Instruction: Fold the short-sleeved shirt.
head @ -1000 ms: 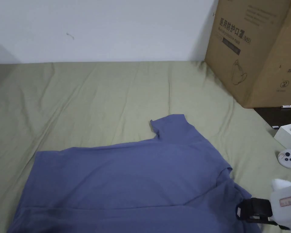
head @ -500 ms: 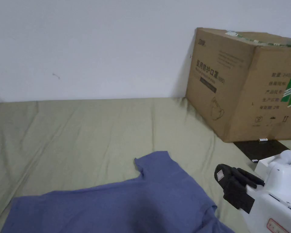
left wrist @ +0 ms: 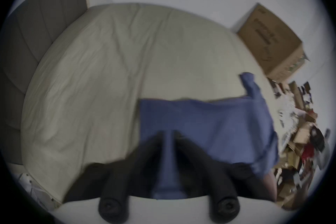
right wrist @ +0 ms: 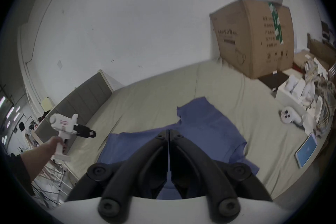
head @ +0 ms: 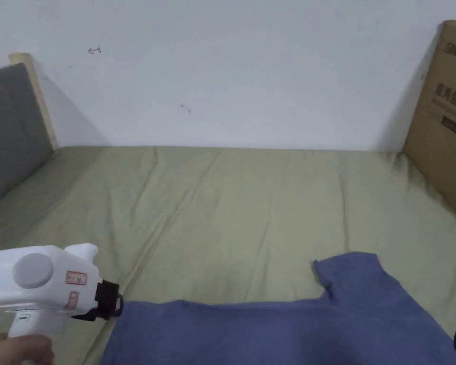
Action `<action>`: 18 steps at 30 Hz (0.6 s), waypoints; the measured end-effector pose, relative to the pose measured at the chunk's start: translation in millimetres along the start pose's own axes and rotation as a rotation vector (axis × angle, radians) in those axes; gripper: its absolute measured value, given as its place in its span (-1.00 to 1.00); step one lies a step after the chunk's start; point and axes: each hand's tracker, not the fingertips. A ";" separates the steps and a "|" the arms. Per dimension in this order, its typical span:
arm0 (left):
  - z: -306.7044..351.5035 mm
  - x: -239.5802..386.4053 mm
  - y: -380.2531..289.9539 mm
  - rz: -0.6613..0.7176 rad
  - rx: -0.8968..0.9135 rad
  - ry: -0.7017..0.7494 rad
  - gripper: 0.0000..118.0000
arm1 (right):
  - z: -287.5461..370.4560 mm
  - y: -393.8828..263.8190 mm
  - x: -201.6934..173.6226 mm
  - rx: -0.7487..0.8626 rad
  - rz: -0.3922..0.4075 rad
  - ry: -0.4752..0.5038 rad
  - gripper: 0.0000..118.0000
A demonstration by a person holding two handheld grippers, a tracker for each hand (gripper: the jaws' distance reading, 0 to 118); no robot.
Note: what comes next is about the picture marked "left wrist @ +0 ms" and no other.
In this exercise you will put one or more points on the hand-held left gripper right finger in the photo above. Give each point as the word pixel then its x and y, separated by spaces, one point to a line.
pixel 210 170

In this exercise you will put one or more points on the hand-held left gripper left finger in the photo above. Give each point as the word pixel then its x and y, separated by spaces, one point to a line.
pixel 131 170

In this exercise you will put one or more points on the dark blue shirt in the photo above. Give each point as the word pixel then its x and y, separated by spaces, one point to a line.
pixel 210 128

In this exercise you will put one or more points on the pile of cartons and clutter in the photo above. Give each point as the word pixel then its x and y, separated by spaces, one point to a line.
pixel 299 144

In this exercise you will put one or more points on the bed with beige sheet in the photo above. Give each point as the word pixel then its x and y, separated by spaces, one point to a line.
pixel 126 65

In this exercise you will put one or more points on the brown cardboard carton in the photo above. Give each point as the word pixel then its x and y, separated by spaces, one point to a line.
pixel 273 39

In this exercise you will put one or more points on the grey padded headboard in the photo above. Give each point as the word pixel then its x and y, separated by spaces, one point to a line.
pixel 28 34

